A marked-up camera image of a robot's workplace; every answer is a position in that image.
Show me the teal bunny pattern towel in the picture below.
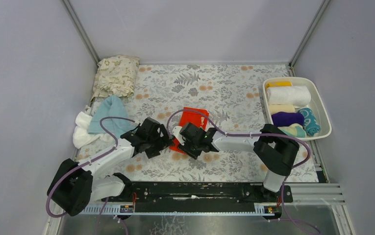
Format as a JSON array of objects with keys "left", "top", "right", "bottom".
[{"left": 298, "top": 107, "right": 321, "bottom": 137}]

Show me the floral pattern table mat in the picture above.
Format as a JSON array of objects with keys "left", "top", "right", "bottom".
[{"left": 71, "top": 63, "right": 320, "bottom": 183}]

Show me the orange red towel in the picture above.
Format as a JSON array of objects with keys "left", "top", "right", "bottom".
[{"left": 169, "top": 107, "right": 210, "bottom": 154}]

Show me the cream rolled towel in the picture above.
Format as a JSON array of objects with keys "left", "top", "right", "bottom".
[{"left": 268, "top": 104, "right": 296, "bottom": 115}]

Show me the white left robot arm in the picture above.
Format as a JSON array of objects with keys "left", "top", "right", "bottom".
[{"left": 46, "top": 117, "right": 174, "bottom": 218}]

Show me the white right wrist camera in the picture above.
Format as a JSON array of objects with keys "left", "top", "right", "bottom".
[{"left": 172, "top": 126, "right": 185, "bottom": 145}]

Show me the cream leaf print towel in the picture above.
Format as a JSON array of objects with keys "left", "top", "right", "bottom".
[{"left": 90, "top": 55, "right": 140, "bottom": 101}]

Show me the white rolled towel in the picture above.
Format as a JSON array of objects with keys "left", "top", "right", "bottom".
[{"left": 266, "top": 86, "right": 311, "bottom": 107}]

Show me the purple rolled towel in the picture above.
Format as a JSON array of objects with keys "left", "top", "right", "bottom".
[{"left": 271, "top": 112, "right": 304, "bottom": 127}]

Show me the yellow rolled towel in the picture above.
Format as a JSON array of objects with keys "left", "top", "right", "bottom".
[{"left": 265, "top": 81, "right": 293, "bottom": 89}]

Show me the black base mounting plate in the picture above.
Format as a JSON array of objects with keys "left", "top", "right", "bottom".
[{"left": 109, "top": 181, "right": 293, "bottom": 206}]

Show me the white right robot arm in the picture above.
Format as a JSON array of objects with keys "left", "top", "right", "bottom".
[{"left": 172, "top": 123, "right": 300, "bottom": 193}]

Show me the pale green rolled towel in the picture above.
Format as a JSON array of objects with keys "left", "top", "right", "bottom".
[{"left": 278, "top": 123, "right": 307, "bottom": 138}]

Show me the white crumpled towel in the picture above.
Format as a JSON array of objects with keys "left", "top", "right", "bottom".
[{"left": 73, "top": 112, "right": 112, "bottom": 149}]

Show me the white plastic tray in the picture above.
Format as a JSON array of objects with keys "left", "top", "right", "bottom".
[{"left": 263, "top": 77, "right": 332, "bottom": 141}]

